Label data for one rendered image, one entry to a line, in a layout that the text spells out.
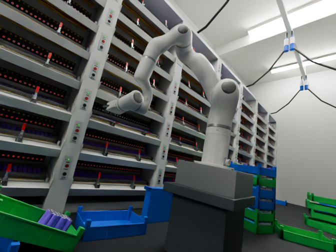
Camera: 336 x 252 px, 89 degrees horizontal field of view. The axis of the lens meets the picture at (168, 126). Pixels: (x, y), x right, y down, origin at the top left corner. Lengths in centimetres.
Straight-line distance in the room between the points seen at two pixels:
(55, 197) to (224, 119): 95
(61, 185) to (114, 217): 34
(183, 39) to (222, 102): 39
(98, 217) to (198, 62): 98
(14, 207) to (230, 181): 82
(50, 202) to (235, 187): 90
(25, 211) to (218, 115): 90
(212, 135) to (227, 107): 15
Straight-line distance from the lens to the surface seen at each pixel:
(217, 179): 73
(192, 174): 78
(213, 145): 82
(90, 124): 113
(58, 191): 112
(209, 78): 96
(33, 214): 94
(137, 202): 142
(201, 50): 228
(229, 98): 84
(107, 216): 111
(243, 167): 155
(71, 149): 109
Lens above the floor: 36
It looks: 12 degrees up
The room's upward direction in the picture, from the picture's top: 10 degrees clockwise
